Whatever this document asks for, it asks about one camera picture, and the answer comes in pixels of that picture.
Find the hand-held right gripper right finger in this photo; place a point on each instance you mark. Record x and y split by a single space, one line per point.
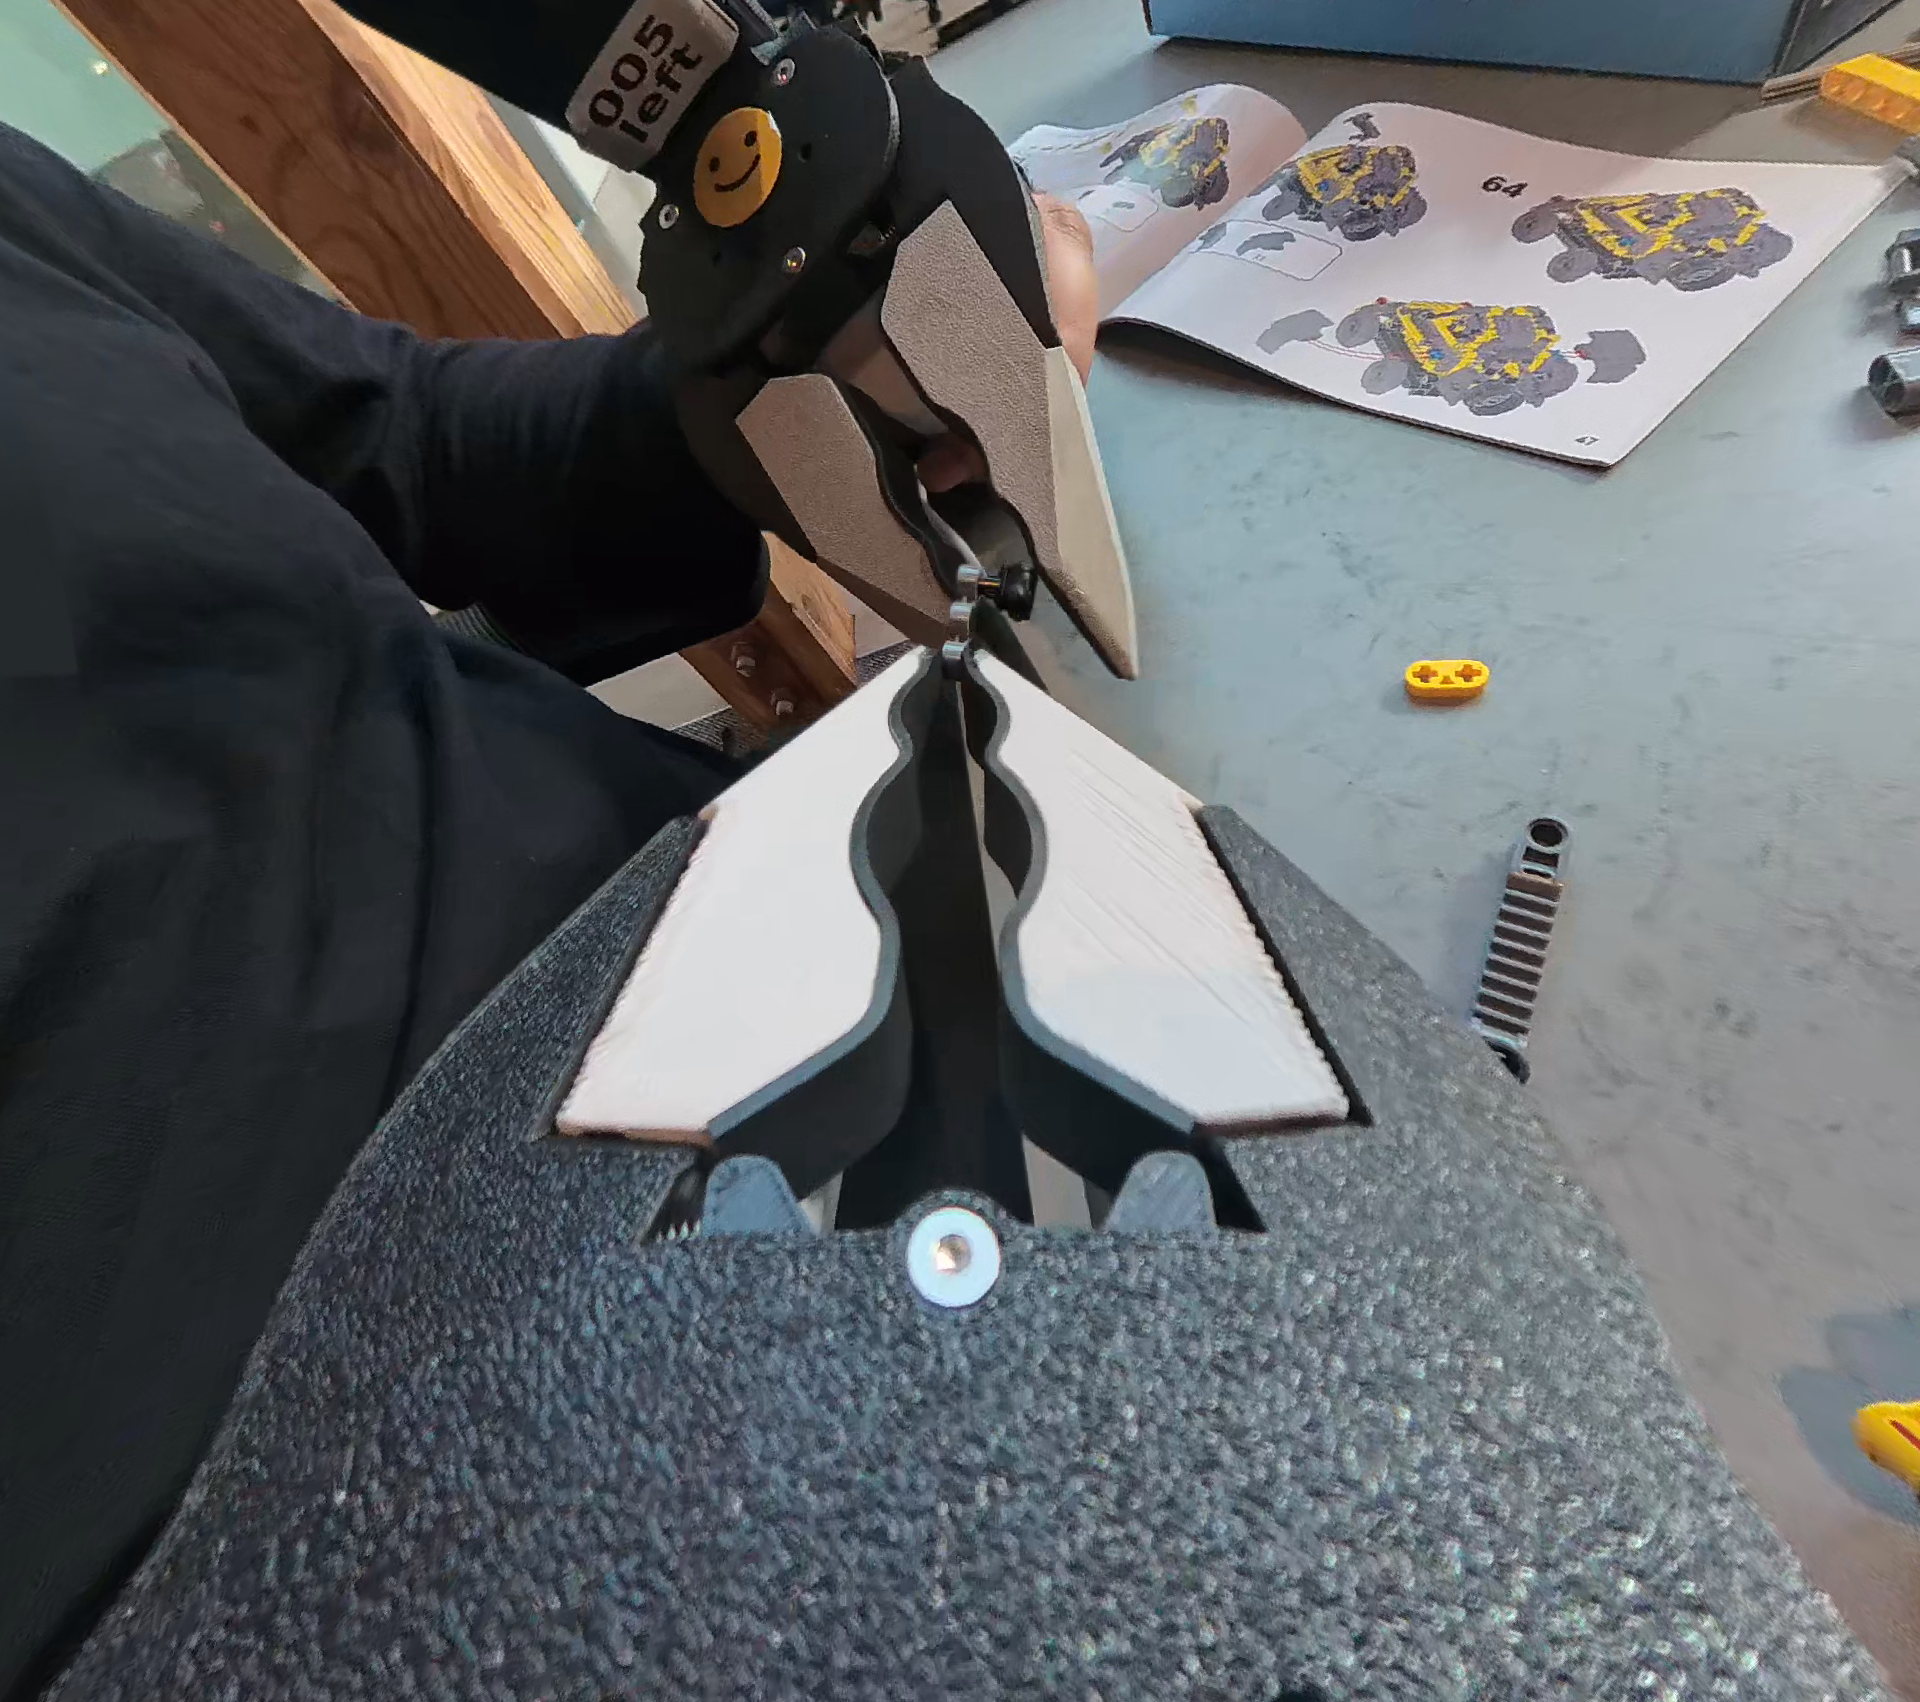
1168 983

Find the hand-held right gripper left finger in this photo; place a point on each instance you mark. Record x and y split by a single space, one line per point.
720 983

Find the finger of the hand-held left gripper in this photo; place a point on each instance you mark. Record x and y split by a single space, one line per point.
823 455
1018 383

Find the small black connector assembly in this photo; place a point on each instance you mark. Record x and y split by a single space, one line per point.
986 600

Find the grey gear rack piece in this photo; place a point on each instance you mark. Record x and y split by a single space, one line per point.
1520 939

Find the small yellow two-hole beam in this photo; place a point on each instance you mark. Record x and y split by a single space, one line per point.
1449 676

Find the person's left forearm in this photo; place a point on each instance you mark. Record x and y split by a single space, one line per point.
598 489

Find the grey desk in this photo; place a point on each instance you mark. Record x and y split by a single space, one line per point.
1500 833

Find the person's left hand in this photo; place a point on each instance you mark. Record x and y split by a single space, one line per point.
1074 272

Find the person's black clothing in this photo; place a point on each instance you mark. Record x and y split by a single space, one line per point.
228 833

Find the building instruction booklet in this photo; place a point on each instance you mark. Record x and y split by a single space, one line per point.
1652 306

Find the yellow building piece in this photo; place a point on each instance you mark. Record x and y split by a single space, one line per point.
1896 1440

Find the pile of building pieces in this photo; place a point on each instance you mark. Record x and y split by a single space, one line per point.
1874 83

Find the wooden post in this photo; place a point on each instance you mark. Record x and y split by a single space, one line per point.
296 127

